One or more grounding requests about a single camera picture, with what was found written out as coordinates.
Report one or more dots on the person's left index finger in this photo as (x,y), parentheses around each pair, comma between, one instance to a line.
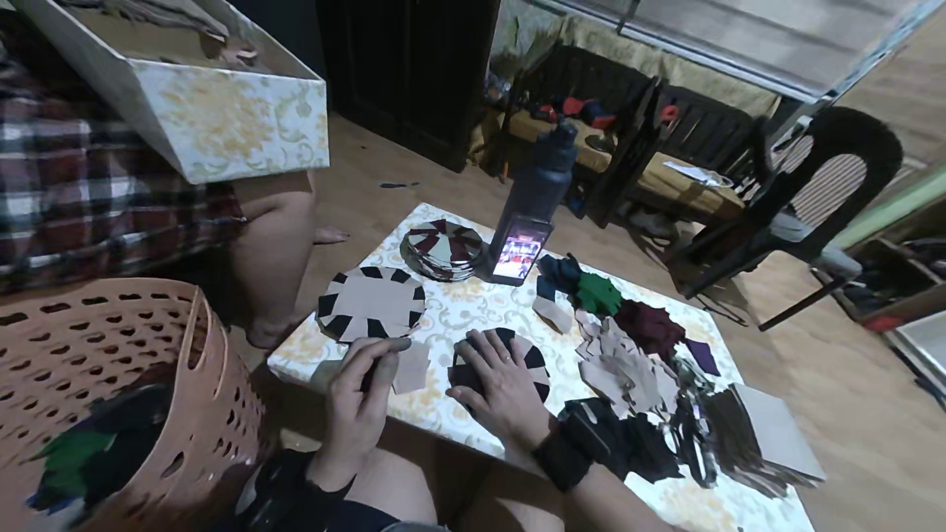
(362,355)

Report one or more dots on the large beige black-edged round patchwork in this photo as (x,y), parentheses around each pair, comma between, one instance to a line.
(373,303)

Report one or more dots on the person's left thumb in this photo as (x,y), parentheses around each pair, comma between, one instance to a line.
(381,380)

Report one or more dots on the person's legs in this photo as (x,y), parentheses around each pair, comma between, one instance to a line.
(395,491)

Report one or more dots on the heap of mixed dark fabric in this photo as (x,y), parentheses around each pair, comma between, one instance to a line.
(111,443)

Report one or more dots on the grey cloth bundle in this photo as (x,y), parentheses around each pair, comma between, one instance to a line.
(162,16)

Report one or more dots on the dark wooden bench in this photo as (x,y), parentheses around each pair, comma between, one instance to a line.
(621,159)

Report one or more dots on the pile of maroon fabric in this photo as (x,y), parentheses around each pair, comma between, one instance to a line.
(650,327)

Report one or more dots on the person's right ring finger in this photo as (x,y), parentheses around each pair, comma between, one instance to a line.
(496,346)

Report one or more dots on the person's left forearm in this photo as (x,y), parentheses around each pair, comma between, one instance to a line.
(325,476)

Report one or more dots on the pile of dark blue fabric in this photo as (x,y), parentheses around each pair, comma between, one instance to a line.
(559,273)

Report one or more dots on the black plastic chair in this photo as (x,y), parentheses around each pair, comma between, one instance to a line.
(879,148)

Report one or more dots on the dark slipper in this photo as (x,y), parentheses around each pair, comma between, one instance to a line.
(393,185)

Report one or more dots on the person's right middle finger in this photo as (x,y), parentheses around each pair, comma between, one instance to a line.
(480,349)

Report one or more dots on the pile of grey-black fabric strips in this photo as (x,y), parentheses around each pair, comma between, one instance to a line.
(691,425)

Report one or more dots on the person's right thumb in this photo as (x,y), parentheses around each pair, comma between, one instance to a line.
(467,398)

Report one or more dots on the person's right forearm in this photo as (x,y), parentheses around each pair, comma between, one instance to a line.
(591,480)

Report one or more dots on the pink plastic basket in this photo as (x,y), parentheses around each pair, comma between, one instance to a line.
(211,414)

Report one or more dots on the wooden shelf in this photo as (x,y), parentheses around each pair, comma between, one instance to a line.
(887,277)

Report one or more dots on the dark wooden door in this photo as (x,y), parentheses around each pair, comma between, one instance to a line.
(414,66)

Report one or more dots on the black smartphone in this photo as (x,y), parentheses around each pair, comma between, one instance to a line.
(520,251)

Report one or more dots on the beige rectangular fabric piece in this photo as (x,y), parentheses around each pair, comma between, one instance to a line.
(553,315)

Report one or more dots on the person's right hand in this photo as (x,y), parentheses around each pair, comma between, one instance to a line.
(510,399)

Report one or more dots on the person's left hand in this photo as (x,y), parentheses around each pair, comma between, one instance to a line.
(346,414)

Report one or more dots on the stack of grey fabric sheets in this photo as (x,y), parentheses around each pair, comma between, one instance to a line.
(776,428)

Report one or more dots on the beige square fabric piece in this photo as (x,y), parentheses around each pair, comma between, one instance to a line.
(411,369)

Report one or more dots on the pile of black fabric scraps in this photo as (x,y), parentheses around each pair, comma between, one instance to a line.
(628,443)

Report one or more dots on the black-and-beige round patchwork piece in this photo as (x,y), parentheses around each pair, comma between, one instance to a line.
(535,362)

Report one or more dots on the floral-patterned cardboard box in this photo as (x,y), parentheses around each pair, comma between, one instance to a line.
(236,125)

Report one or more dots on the purple fabric piece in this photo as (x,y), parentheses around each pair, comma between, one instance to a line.
(702,357)

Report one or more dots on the white flat-topped box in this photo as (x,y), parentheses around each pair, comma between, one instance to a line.
(927,340)

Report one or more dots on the pile of beige fabric scraps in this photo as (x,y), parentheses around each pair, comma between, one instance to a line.
(624,366)

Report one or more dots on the stack of round patchwork pieces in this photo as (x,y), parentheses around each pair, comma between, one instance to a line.
(442,247)

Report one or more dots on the person's right index finger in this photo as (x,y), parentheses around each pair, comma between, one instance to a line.
(468,359)

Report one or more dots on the dark blue water bottle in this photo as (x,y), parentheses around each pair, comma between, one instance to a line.
(542,177)

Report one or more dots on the white floral-patterned table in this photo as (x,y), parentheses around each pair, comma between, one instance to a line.
(443,410)

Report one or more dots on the pile of green fabric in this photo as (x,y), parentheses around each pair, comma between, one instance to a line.
(598,293)

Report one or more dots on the person's right little finger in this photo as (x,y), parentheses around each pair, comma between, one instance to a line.
(517,352)

